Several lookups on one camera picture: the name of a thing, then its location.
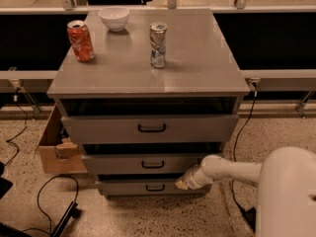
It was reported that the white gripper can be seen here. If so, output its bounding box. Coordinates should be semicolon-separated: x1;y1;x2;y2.
175;165;213;191

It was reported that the grey drawer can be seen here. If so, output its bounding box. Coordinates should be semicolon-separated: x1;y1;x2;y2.
96;179;210;197
82;153;204;175
62;115;239;144

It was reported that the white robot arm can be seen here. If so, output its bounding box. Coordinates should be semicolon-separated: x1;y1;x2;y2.
176;147;316;237

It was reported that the grey drawer cabinet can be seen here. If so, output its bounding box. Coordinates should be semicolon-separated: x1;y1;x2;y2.
46;8;251;199

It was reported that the grey bottom drawer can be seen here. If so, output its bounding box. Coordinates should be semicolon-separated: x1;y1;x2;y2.
96;179;210;197

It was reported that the grey top drawer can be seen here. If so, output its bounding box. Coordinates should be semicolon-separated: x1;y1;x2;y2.
62;115;239;144

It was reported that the black power adapter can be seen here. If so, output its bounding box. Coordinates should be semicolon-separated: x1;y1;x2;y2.
243;207;256;231

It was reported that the black bar lower left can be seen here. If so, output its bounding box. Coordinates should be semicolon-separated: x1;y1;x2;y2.
50;201;81;237

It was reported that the cardboard box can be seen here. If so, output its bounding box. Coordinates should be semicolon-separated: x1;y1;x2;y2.
39;107;87;174

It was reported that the crushed silver can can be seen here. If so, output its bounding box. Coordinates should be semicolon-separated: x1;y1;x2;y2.
149;22;167;68

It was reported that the orange soda can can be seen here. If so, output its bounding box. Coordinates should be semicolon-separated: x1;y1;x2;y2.
67;20;95;62

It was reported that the white bowl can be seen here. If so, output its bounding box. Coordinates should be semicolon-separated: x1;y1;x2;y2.
98;6;129;32

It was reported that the black power cable right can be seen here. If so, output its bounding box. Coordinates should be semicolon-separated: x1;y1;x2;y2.
230;81;259;212

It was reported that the black floor cable loop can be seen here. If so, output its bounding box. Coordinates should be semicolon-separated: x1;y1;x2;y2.
21;174;80;235

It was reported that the black cable left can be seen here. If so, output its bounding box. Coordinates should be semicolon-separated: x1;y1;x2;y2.
3;88;30;168

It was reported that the metal railing frame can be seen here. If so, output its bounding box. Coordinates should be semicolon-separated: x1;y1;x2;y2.
0;0;316;120

